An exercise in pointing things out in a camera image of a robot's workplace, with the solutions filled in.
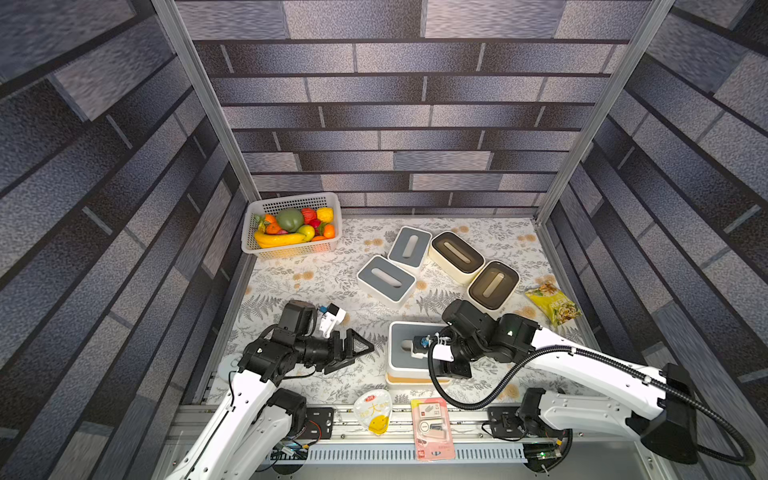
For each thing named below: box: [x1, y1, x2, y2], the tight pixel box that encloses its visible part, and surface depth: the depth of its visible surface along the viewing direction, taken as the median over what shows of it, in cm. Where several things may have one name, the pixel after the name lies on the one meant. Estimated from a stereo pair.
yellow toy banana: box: [254, 231, 307, 249], surface depth 105 cm
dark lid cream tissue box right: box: [466, 260, 521, 319], surface depth 96 cm
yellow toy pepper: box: [317, 207, 334, 223], surface depth 116 cm
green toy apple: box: [297, 224, 315, 241], surface depth 107 cm
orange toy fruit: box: [323, 224, 335, 239], surface depth 111 cm
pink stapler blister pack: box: [411, 398, 456, 461], surface depth 73 cm
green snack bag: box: [525, 282, 582, 327], surface depth 92 cm
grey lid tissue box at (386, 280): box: [356, 255, 417, 307], surface depth 99 cm
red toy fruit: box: [301, 207, 320, 225], surface depth 115 cm
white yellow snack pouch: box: [352, 389, 393, 436], surface depth 69 cm
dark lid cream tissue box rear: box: [428, 231, 486, 285], surface depth 102 cm
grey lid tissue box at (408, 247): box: [387, 226, 432, 269], surface depth 107 cm
